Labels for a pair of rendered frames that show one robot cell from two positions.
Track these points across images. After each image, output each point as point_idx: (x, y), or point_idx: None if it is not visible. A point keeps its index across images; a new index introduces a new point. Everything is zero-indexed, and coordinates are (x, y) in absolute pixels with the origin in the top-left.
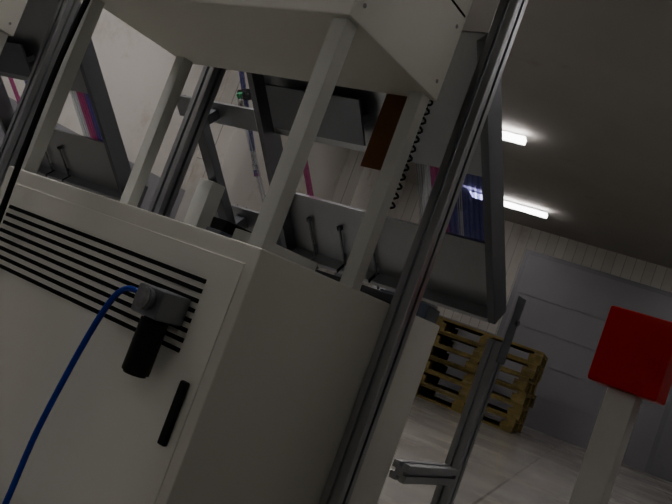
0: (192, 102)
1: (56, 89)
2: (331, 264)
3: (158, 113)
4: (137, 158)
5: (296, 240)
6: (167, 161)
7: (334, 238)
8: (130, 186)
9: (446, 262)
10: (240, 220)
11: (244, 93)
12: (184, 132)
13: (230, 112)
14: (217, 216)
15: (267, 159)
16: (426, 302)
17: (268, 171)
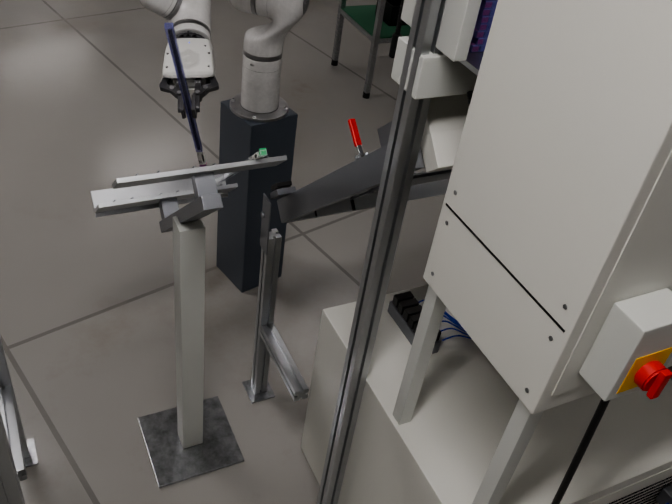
0: (378, 275)
1: (509, 481)
2: (341, 207)
3: (429, 345)
4: (412, 386)
5: None
6: (362, 335)
7: None
8: (411, 405)
9: None
10: (178, 206)
11: (196, 110)
12: (377, 304)
13: (238, 168)
14: (116, 208)
15: (333, 203)
16: (288, 109)
17: (324, 206)
